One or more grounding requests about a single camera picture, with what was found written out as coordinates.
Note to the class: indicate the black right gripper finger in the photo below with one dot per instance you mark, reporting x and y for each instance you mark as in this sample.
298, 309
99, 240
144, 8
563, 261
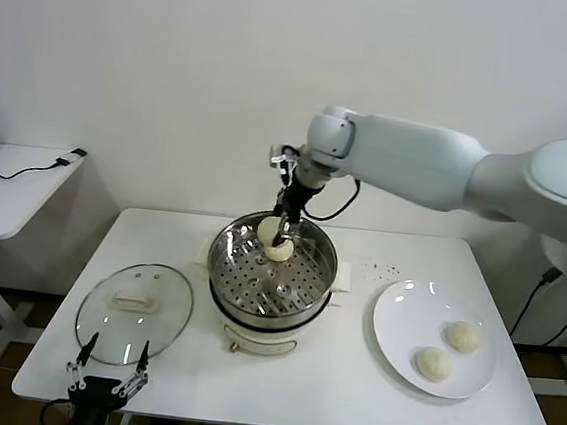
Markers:
286, 233

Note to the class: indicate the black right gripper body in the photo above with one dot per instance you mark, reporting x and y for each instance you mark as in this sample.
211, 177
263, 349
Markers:
297, 196

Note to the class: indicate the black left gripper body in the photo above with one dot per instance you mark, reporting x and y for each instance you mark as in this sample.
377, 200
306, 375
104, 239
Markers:
91, 405

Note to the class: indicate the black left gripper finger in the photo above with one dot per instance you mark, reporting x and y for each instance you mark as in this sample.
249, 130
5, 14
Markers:
88, 349
144, 357

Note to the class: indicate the white steamed baozi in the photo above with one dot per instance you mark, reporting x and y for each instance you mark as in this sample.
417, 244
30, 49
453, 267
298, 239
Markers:
265, 231
279, 254
433, 363
463, 337

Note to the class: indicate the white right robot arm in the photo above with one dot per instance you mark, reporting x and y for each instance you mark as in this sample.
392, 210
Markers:
419, 160

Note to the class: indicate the stainless steel steamer basket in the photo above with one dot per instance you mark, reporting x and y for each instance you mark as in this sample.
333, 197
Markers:
237, 278

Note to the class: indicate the scattered dark crumbs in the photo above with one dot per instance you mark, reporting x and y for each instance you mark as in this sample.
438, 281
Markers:
392, 269

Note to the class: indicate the white round plate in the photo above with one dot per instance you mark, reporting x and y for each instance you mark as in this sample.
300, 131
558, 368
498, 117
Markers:
405, 309

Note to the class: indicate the white side table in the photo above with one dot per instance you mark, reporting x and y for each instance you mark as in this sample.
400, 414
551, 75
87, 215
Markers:
14, 196

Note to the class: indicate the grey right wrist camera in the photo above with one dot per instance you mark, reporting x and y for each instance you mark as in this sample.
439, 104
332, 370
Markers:
281, 159

